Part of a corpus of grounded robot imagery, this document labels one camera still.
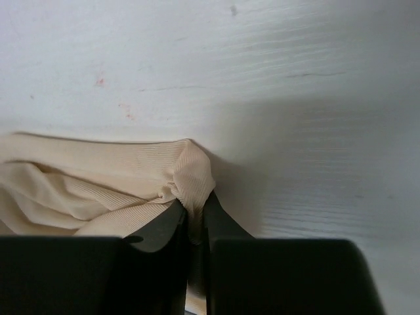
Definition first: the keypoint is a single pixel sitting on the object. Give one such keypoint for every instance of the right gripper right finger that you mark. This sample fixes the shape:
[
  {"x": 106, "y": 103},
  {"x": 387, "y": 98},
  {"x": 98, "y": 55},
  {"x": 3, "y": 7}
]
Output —
[{"x": 230, "y": 262}]

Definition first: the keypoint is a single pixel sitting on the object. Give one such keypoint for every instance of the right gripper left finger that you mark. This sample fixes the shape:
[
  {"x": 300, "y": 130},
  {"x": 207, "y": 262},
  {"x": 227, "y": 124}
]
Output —
[{"x": 156, "y": 261}]

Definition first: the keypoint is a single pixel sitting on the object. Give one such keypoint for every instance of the beige trousers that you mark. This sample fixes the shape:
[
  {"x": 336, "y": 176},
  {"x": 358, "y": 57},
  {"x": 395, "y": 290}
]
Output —
[{"x": 66, "y": 207}]

